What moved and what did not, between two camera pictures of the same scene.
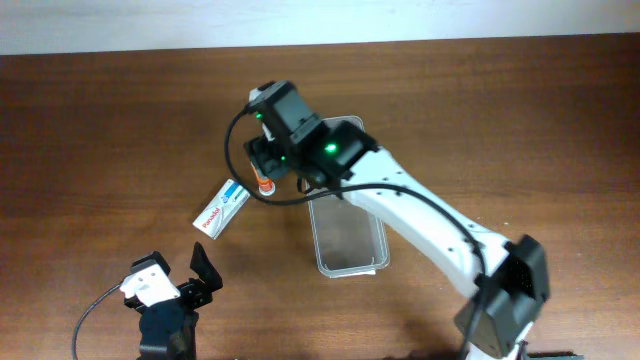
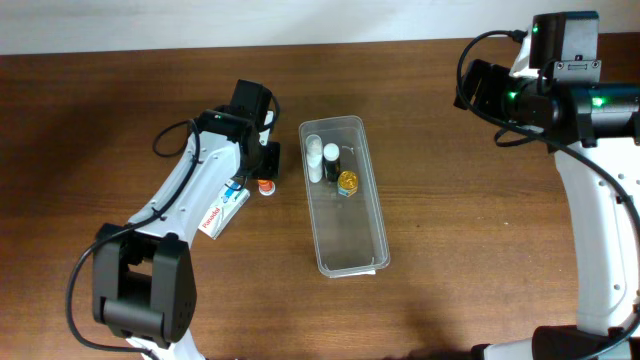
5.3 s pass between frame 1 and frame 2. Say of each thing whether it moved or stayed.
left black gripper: moved
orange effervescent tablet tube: stayed
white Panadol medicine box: stayed
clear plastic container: stayed
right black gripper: moved
